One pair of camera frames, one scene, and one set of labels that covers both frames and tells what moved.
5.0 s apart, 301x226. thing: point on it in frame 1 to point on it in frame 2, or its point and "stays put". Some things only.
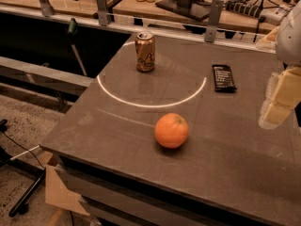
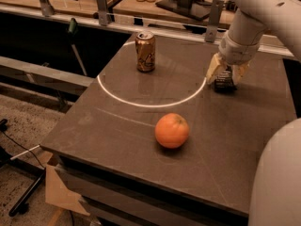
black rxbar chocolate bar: x=223 y=79 stays put
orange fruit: x=171 y=130 stays put
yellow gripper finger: x=282 y=96 to x=237 y=72
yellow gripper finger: x=268 y=42 to x=215 y=69
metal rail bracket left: x=46 y=8 stays put
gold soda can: x=145 y=52 stays put
